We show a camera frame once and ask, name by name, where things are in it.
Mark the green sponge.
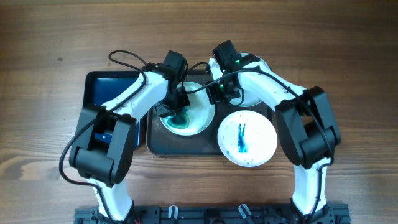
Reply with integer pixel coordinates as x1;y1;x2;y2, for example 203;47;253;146
166;109;190;129

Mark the white plate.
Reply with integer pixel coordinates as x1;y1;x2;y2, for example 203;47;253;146
217;110;277;167
230;58;270;108
160;89;215;136

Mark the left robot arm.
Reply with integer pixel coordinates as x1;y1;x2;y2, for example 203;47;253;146
58;51;189;223

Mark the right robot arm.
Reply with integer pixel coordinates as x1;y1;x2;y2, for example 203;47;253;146
206;40;341;223

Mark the dark brown serving tray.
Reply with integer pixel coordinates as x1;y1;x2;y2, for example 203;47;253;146
146;68;276;157

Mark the black water tray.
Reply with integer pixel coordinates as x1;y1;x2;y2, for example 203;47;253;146
83;71;147;150

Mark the left black cable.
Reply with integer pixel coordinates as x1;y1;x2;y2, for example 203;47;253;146
58;50;150;222

